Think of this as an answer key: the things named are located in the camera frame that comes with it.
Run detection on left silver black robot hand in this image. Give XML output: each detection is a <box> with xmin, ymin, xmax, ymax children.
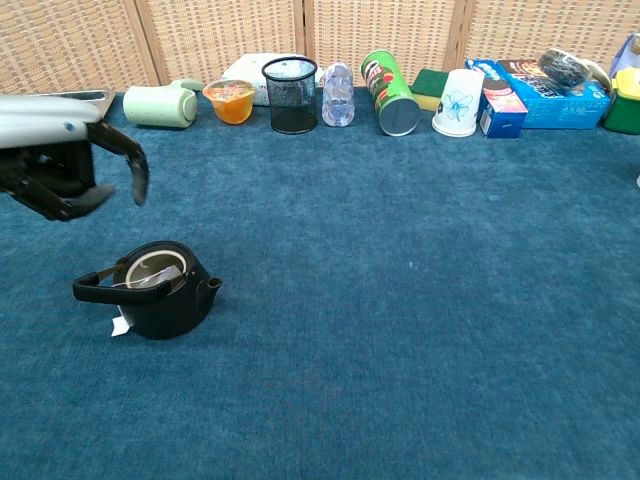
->
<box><xmin>0</xmin><ymin>92</ymin><xmax>150</xmax><ymax>223</ymax></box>

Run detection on pyramid tea bag with tag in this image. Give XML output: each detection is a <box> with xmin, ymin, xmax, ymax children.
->
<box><xmin>110</xmin><ymin>267</ymin><xmax>184</xmax><ymax>337</ymax></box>

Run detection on stainless steel tray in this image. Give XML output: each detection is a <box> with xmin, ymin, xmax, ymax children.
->
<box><xmin>27</xmin><ymin>88</ymin><xmax>117</xmax><ymax>122</ymax></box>

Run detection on light green lint roller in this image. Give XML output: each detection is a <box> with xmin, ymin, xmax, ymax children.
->
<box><xmin>122</xmin><ymin>78</ymin><xmax>205</xmax><ymax>130</ymax></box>

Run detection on orange jelly cup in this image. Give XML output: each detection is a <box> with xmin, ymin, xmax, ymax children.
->
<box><xmin>202</xmin><ymin>78</ymin><xmax>256</xmax><ymax>125</ymax></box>

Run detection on woven rattan folding screen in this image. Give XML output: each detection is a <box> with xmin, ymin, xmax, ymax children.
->
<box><xmin>0</xmin><ymin>0</ymin><xmax>640</xmax><ymax>96</ymax></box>

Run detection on white wet wipes pack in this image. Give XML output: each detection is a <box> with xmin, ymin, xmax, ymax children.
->
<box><xmin>220</xmin><ymin>53</ymin><xmax>326</xmax><ymax>107</ymax></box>

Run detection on black mesh pen holder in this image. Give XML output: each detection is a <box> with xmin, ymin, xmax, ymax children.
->
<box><xmin>261</xmin><ymin>55</ymin><xmax>320</xmax><ymax>135</ymax></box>

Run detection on clear plastic water bottle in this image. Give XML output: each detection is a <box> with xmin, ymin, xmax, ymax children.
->
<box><xmin>321</xmin><ymin>61</ymin><xmax>356</xmax><ymax>128</ymax></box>

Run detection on green chips can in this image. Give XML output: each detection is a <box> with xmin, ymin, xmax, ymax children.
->
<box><xmin>361</xmin><ymin>48</ymin><xmax>422</xmax><ymax>137</ymax></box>

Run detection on green yellow sponge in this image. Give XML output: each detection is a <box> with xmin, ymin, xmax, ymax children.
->
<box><xmin>409</xmin><ymin>68</ymin><xmax>451</xmax><ymax>112</ymax></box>

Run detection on blue table cloth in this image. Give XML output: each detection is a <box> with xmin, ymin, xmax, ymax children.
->
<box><xmin>0</xmin><ymin>87</ymin><xmax>640</xmax><ymax>480</ymax></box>

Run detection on white paper cup blue flower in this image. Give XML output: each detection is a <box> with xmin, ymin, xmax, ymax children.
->
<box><xmin>431</xmin><ymin>68</ymin><xmax>485</xmax><ymax>139</ymax></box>

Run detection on blue pink cookie box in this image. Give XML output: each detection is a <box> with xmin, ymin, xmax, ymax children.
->
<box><xmin>464</xmin><ymin>58</ymin><xmax>529</xmax><ymax>140</ymax></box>

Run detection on brown chocolate pie box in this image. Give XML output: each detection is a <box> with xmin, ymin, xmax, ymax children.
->
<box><xmin>497</xmin><ymin>58</ymin><xmax>549</xmax><ymax>77</ymax></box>

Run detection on blue biscuit box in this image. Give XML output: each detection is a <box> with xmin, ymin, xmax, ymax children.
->
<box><xmin>502</xmin><ymin>69</ymin><xmax>612</xmax><ymax>130</ymax></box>

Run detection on green container yellow lid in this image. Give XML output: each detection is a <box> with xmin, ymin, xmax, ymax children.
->
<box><xmin>603</xmin><ymin>67</ymin><xmax>640</xmax><ymax>135</ymax></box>

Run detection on black teapot with handle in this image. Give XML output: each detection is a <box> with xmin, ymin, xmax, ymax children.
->
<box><xmin>72</xmin><ymin>239</ymin><xmax>224</xmax><ymax>341</ymax></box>

